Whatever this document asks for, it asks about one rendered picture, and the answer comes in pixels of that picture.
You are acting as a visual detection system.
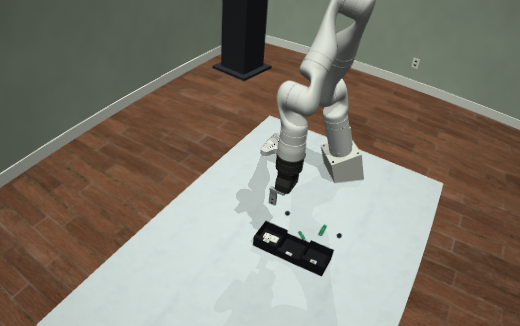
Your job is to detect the white domino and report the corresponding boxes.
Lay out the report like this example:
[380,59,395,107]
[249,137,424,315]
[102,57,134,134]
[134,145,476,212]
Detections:
[263,233,279,243]

